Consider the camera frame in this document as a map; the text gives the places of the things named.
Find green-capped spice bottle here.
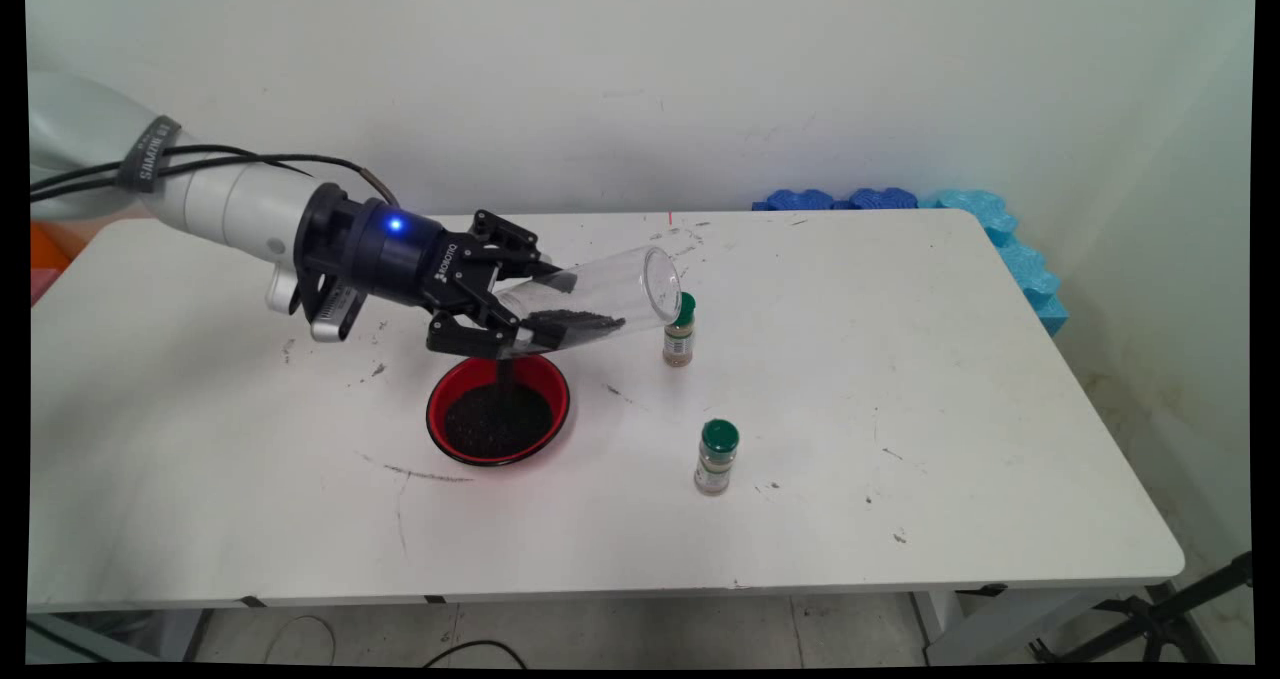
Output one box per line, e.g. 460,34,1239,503
661,292,698,368
693,418,741,497

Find orange box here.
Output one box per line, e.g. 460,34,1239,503
30,221,81,305

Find thin dark floor cable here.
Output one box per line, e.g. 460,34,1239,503
262,614,338,665

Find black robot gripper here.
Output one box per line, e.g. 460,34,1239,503
296,181,579,362

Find black tripod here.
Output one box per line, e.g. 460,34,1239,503
1030,551,1253,665

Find black seeds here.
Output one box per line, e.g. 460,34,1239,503
443,379,554,460
503,307,629,390

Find black floor cable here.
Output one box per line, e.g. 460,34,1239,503
420,639,529,668

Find red bowl with black rim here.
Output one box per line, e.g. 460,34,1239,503
425,352,572,468

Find grey printed strap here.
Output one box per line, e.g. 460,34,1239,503
118,116,183,195

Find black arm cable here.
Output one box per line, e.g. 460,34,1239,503
30,142,316,198
30,152,401,207

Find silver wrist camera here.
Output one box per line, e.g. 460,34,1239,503
296,267,367,345

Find white table leg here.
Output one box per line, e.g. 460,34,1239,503
912,587,1151,666

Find light blue foam mat piece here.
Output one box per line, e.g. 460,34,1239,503
920,189,1069,338

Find clear plastic jar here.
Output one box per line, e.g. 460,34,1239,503
495,245,684,360

